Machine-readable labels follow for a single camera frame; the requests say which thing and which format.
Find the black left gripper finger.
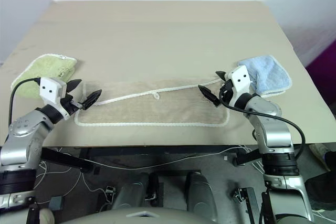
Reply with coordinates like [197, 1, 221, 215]
[81, 89, 103, 110]
[65, 79, 83, 94]

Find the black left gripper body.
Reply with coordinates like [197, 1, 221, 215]
[60, 93, 85, 116]

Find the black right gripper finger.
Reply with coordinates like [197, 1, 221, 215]
[197, 84, 222, 108]
[215, 70, 229, 82]

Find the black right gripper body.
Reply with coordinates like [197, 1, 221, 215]
[219, 79, 237, 104]

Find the beige towel with white trim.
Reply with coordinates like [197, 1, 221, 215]
[74, 77, 231, 129]

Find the folded green towel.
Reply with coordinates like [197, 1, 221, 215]
[10, 54, 79, 99]

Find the folded blue towel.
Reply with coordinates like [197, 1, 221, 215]
[237, 55, 293, 97]

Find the grey robot leg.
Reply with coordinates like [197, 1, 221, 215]
[184, 170, 219, 222]
[112, 172, 159, 210]

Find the purple panel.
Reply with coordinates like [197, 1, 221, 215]
[305, 30, 336, 132]

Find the white shoe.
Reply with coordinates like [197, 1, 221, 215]
[308, 143, 332, 172]

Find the beige rounded object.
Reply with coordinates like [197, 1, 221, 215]
[38, 207, 56, 224]

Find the grey robot torso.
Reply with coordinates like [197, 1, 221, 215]
[55, 205, 264, 224]

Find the black bag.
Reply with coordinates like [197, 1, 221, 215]
[305, 172, 336, 211]

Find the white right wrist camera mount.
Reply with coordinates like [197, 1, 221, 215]
[227, 66, 255, 97]

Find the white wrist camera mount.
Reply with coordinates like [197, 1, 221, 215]
[227, 66, 255, 97]
[38, 77, 70, 119]

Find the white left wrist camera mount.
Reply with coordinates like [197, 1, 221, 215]
[38, 77, 70, 119]

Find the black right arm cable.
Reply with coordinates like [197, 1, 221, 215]
[219, 90, 307, 161]

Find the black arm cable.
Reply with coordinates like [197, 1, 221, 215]
[219, 90, 307, 161]
[8, 77, 41, 127]

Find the black table frame brace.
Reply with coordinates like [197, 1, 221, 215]
[233, 148, 262, 167]
[39, 147, 96, 174]

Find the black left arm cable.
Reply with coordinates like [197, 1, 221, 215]
[8, 77, 41, 127]

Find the black table frame crossbar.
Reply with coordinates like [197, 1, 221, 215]
[78, 144, 254, 157]

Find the thin white floor cable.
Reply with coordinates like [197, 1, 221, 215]
[33, 145, 264, 207]

